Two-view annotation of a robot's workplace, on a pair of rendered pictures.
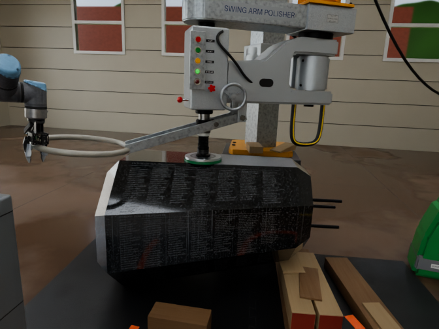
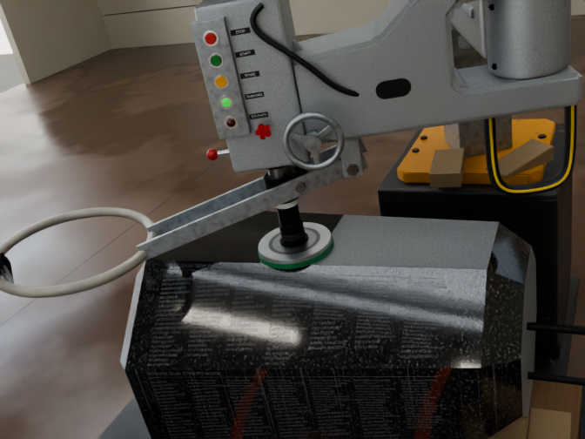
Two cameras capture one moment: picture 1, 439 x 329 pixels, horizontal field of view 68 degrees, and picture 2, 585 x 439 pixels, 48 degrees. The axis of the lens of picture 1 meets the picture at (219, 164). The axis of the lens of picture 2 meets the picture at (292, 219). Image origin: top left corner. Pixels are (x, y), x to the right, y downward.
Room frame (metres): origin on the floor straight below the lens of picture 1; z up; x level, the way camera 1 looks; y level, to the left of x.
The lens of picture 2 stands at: (0.38, -0.61, 1.75)
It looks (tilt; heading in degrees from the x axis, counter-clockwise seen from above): 27 degrees down; 25
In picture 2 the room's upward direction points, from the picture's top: 12 degrees counter-clockwise
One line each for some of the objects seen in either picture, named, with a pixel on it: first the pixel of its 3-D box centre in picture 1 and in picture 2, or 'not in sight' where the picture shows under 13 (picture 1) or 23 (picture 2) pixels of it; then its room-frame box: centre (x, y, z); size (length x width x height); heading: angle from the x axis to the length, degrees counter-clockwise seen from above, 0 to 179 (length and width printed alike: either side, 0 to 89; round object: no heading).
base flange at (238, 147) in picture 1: (259, 147); (477, 148); (2.67, -0.33, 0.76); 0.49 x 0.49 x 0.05; 85
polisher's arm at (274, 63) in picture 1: (271, 78); (417, 64); (1.97, -0.28, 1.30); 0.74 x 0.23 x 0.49; 106
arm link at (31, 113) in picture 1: (36, 113); not in sight; (1.51, 0.85, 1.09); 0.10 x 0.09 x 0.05; 137
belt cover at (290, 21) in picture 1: (267, 20); not in sight; (1.97, -0.24, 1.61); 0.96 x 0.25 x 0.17; 106
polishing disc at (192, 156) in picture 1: (202, 156); (294, 242); (1.87, 0.10, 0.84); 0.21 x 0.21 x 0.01
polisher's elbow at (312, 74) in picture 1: (311, 74); (527, 27); (2.05, -0.53, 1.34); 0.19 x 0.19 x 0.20
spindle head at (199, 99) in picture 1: (219, 73); (291, 77); (1.89, 0.02, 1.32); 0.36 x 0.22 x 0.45; 106
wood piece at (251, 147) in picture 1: (254, 147); (447, 167); (2.42, -0.26, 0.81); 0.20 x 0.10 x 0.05; 3
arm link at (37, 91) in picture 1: (34, 94); not in sight; (1.51, 0.85, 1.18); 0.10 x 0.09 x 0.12; 130
